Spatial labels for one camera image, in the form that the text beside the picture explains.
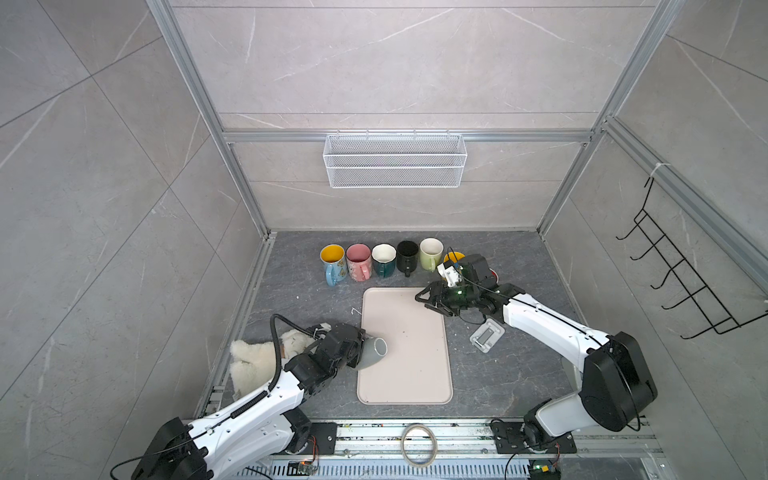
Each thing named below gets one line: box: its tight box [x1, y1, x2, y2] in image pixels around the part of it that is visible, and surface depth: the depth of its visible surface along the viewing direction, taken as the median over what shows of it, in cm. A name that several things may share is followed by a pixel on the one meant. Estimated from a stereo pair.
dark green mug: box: [371, 242, 397, 279], surface depth 102 cm
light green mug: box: [419, 237, 444, 273], surface depth 103 cm
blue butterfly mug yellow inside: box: [320, 243, 348, 287], surface depth 101 cm
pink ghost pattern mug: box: [346, 242, 373, 282], surface depth 102 cm
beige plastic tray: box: [356, 287, 454, 406], surface depth 85 cm
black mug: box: [396, 240, 419, 278], surface depth 103 cm
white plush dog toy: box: [230, 329, 316, 397], surface depth 78 cm
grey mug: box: [356, 337, 388, 370], surface depth 80 cm
